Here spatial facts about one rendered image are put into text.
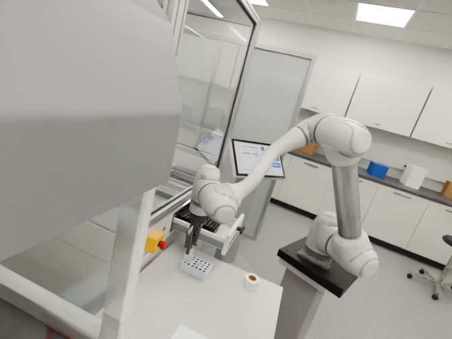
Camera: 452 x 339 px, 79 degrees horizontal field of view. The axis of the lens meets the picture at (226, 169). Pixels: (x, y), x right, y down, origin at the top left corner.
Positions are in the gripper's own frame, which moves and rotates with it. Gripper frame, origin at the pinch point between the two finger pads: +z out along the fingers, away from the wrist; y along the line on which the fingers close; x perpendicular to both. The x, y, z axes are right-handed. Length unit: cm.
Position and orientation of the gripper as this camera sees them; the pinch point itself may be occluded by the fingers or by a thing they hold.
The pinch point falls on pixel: (189, 252)
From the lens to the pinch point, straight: 128.5
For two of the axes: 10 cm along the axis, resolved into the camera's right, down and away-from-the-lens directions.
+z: -2.5, 9.3, 2.8
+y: 3.3, -1.9, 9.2
